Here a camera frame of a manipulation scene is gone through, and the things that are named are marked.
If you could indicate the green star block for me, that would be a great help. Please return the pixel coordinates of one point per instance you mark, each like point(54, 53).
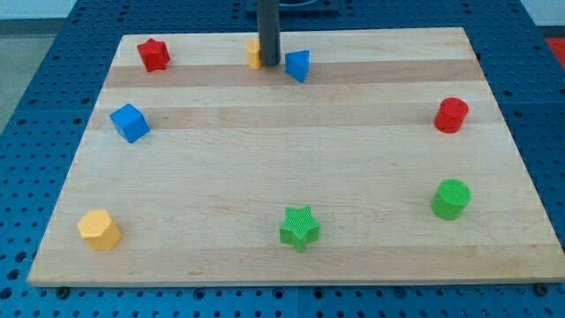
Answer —
point(299, 228)

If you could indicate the blue cube block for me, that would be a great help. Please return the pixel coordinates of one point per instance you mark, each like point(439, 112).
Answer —
point(130, 123)

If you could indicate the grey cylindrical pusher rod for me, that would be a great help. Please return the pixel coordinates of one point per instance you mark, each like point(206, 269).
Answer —
point(268, 23)

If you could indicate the red cylinder block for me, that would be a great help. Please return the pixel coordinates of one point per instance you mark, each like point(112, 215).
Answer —
point(451, 115)

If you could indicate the red star block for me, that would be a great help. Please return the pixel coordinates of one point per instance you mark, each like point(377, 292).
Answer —
point(154, 55)

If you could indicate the blue triangle block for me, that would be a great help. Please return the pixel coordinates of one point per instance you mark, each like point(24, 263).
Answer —
point(297, 64)

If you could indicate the yellow heart block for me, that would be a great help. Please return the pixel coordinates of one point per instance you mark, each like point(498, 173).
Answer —
point(253, 53)

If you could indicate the yellow hexagon block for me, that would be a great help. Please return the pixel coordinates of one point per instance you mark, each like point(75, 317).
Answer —
point(99, 230)

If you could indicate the wooden board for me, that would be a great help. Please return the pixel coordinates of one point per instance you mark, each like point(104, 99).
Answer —
point(200, 198)

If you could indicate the green cylinder block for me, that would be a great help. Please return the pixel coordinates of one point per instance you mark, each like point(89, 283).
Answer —
point(450, 199)

